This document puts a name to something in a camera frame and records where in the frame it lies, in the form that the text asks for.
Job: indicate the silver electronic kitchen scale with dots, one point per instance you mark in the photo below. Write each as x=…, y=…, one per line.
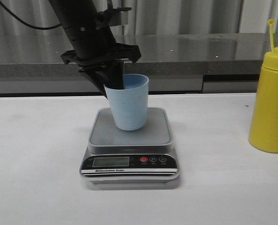
x=144, y=155

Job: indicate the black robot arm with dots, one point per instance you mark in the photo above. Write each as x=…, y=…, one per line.
x=80, y=17

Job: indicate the yellow squeeze bottle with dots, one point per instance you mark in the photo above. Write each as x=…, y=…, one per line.
x=263, y=133

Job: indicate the grey pleated curtain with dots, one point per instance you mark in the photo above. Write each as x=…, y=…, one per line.
x=150, y=17

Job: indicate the grey stone counter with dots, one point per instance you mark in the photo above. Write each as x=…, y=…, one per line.
x=212, y=63

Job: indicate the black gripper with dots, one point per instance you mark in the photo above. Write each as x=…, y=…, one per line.
x=94, y=51

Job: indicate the light blue plastic cup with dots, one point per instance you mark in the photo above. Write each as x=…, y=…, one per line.
x=129, y=105

